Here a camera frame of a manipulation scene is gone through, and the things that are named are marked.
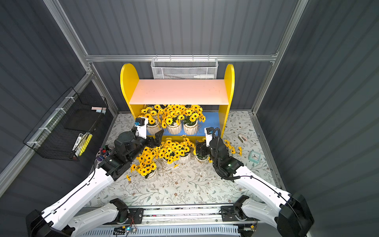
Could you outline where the sunflower pot top shelf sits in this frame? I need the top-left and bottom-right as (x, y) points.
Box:
(156, 137), (180, 168)
(224, 140), (243, 156)

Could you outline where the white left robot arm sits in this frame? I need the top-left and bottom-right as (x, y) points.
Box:
(26, 126), (164, 237)

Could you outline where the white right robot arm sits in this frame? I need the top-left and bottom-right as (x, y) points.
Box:
(195, 139), (314, 237)

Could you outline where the pen holder with markers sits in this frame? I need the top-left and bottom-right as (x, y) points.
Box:
(96, 145), (111, 162)

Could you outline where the yellow wooden shelf unit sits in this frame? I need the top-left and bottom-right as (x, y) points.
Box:
(120, 64), (235, 142)

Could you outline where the yellow book in basket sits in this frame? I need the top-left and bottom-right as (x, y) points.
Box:
(71, 132), (93, 159)

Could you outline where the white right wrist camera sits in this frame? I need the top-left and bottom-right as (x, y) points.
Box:
(204, 127), (214, 147)

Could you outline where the white wire basket behind shelf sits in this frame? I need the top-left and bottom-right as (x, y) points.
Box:
(151, 59), (219, 80)

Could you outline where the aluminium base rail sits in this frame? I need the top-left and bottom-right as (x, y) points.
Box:
(79, 202), (300, 235)

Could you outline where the black wire wall basket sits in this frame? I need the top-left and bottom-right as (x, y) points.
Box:
(23, 90), (108, 162)

